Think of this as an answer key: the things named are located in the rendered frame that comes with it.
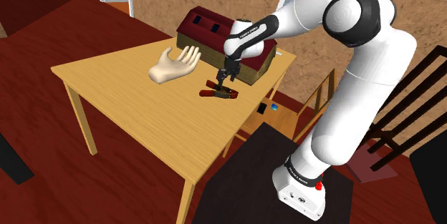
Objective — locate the cream hand figure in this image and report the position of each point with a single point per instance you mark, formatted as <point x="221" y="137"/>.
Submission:
<point x="171" y="68"/>

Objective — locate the dark wooden chair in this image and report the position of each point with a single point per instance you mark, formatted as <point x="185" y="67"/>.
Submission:
<point x="401" y="115"/>

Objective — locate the dark robot stand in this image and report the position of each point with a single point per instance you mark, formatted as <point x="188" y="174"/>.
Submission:
<point x="244" y="188"/>

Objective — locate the light wooden table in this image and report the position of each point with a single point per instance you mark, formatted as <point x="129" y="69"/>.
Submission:
<point x="153" y="111"/>

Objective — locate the light wooden chair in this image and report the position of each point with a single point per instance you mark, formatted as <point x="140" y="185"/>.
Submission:
<point x="284" y="120"/>

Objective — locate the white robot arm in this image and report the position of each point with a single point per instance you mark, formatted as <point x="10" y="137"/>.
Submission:
<point x="363" y="87"/>

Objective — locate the red-roofed model house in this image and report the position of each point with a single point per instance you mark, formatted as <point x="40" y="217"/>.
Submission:
<point x="206" y="31"/>

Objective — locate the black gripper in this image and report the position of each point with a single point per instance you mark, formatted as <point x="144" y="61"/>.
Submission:
<point x="232" y="65"/>

